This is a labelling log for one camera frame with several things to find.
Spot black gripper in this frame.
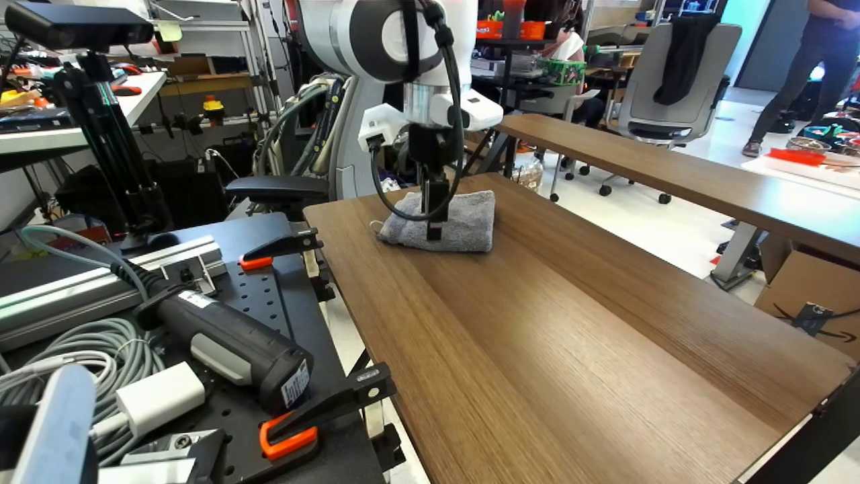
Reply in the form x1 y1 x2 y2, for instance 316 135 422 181
404 121 464 245

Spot grey terry towel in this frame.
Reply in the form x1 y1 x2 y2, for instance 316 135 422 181
374 185 500 259

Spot grey office chair black seat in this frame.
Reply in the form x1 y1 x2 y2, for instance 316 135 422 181
224 73 386 220

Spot green packet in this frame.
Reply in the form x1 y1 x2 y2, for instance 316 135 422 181
535 57 591 92

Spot black perforated base board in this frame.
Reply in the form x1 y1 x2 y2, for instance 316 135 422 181
0 213 391 484

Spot orange container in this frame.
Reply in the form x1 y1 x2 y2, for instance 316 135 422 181
476 15 552 45

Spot seated person in pink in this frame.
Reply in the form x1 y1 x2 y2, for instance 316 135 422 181
540 0 614 130

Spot long wooden side table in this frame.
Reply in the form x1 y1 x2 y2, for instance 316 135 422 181
497 111 860 294

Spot grey high-back office chair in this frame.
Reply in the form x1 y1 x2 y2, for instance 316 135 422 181
597 22 744 208

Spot black garment on chair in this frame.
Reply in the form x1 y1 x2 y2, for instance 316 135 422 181
650 11 722 108

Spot black tripod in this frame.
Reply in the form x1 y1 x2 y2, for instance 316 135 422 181
43 49 175 242

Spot white power adapter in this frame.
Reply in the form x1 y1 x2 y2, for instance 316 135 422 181
114 359 210 439

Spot red flat object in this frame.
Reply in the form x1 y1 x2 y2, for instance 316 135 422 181
766 146 829 169

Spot brown cardboard box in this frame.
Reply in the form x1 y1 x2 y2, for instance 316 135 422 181
754 246 860 363

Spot white desk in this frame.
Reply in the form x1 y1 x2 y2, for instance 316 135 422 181
0 66 171 159

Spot standing person dark clothes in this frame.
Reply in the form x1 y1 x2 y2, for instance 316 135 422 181
740 0 860 160

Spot white blue curved part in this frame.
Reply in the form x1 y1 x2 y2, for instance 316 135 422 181
12 363 102 484

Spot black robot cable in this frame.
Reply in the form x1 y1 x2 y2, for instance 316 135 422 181
368 0 470 226

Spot small orange-handled black clamp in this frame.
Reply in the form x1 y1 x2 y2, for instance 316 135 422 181
236 229 322 277

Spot large orange-handled black clamp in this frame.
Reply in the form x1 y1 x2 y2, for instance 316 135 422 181
255 359 399 464

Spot aluminium extrusion rail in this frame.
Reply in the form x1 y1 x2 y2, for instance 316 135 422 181
0 233 228 354

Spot grey cable bundle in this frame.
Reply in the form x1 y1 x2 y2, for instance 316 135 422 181
0 314 171 467

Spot black camera on tripod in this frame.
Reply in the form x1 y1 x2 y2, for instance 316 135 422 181
3 0 157 54

